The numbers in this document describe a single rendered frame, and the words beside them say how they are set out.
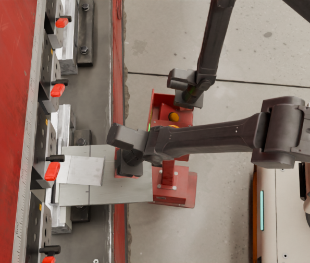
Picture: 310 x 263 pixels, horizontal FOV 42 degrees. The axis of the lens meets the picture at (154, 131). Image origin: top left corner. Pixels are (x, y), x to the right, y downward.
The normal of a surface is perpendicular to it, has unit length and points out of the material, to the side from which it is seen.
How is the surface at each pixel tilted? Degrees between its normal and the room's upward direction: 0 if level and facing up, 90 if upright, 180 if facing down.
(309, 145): 14
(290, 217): 0
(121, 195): 0
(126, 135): 28
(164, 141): 55
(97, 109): 0
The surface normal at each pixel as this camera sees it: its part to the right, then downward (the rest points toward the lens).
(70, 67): 0.05, 0.90
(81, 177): -0.01, -0.43
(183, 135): -0.82, -0.33
